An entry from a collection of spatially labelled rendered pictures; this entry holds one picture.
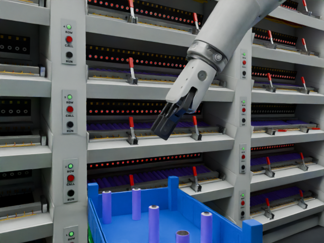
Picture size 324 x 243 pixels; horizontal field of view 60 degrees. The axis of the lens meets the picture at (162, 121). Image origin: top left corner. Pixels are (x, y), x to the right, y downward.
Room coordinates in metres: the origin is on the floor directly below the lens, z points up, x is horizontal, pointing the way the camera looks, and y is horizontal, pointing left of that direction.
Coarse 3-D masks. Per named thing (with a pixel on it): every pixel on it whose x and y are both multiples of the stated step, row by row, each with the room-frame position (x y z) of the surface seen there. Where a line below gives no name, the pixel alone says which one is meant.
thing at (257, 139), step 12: (300, 120) 1.63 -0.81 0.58; (312, 120) 1.57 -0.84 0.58; (252, 132) 1.18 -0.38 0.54; (276, 132) 1.34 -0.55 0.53; (288, 132) 1.37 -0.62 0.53; (300, 132) 1.41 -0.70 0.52; (312, 132) 1.45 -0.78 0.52; (252, 144) 1.20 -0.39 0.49; (264, 144) 1.25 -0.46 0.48; (276, 144) 1.29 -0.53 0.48
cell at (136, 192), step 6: (132, 192) 0.58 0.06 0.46; (138, 192) 0.57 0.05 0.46; (132, 198) 0.58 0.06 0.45; (138, 198) 0.57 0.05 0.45; (132, 204) 0.58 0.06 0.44; (138, 204) 0.57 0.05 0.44; (132, 210) 0.58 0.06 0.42; (138, 210) 0.57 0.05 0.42; (132, 216) 0.58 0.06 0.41; (138, 216) 0.57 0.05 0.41
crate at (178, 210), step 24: (96, 192) 0.57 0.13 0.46; (120, 192) 0.60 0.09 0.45; (144, 192) 0.62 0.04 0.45; (168, 192) 0.64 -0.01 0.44; (96, 216) 0.46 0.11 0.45; (120, 216) 0.59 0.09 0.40; (144, 216) 0.59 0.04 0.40; (168, 216) 0.59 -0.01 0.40; (192, 216) 0.56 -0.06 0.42; (216, 216) 0.47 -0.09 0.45; (96, 240) 0.44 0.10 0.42; (120, 240) 0.32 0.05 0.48; (144, 240) 0.48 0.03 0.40; (168, 240) 0.48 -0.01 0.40; (192, 240) 0.48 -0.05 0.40; (216, 240) 0.47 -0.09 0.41; (240, 240) 0.41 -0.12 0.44
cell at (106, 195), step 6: (102, 192) 0.56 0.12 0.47; (108, 192) 0.56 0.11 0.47; (102, 198) 0.56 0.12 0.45; (108, 198) 0.56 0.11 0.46; (102, 204) 0.56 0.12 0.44; (108, 204) 0.56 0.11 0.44; (102, 210) 0.56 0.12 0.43; (108, 210) 0.56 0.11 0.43; (102, 216) 0.56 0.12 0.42; (108, 216) 0.56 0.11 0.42; (102, 222) 0.56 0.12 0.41; (108, 222) 0.55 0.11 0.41
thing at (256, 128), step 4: (292, 124) 1.44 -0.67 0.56; (296, 124) 1.45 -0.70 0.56; (300, 124) 1.47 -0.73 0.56; (304, 124) 1.48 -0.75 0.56; (308, 124) 1.50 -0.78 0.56; (312, 124) 1.51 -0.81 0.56; (316, 124) 1.53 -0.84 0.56; (256, 128) 1.27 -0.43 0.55; (260, 128) 1.29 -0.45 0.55; (264, 128) 1.30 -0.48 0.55; (276, 128) 1.35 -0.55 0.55; (280, 128) 1.37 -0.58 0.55; (284, 128) 1.39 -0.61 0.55; (288, 128) 1.40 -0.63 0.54; (292, 128) 1.42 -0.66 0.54; (296, 128) 1.44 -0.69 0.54
